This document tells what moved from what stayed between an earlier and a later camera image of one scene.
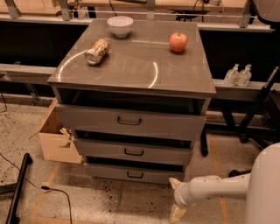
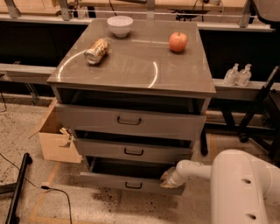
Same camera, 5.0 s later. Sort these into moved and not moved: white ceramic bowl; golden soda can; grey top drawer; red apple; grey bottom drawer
Moved: grey bottom drawer
Not moved: red apple; golden soda can; grey top drawer; white ceramic bowl
